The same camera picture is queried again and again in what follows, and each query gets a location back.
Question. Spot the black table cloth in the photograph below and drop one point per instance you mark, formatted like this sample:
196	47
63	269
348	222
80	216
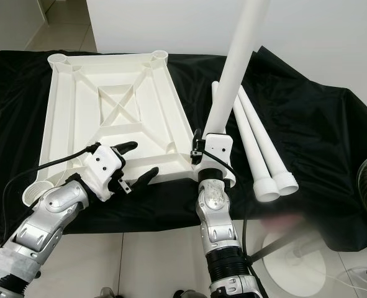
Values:
15	124

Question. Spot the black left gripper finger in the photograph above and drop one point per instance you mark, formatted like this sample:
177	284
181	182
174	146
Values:
141	178
126	148

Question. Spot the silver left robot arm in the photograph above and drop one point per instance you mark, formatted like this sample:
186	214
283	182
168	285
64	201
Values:
46	217

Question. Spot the white plastic table leg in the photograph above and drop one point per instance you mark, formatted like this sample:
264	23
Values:
267	143
236	68
215	92
251	149

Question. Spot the grey right robot foot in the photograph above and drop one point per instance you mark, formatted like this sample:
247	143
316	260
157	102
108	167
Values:
187	294

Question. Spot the grey left robot foot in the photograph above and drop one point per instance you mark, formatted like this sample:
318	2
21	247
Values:
107	293

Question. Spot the pink cloth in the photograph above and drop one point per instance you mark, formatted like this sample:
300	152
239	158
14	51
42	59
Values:
282	220

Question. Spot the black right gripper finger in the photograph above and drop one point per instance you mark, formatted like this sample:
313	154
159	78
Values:
197	139

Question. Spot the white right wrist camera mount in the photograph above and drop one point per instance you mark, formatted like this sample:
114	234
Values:
217	149

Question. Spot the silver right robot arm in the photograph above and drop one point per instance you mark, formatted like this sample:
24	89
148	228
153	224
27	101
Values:
217	211

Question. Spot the black metal table leg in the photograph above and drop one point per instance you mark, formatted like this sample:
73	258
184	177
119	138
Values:
276	248

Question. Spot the white plastic table top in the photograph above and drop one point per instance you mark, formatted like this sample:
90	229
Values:
115	105

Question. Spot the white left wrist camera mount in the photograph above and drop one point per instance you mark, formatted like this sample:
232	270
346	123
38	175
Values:
105	164

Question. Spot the white standing fan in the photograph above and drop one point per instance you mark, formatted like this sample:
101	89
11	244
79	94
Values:
295	273

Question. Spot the grey robot foot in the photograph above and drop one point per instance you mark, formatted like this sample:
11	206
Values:
107	293
187	294

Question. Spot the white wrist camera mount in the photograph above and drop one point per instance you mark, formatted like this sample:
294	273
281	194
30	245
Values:
105	164
217	149

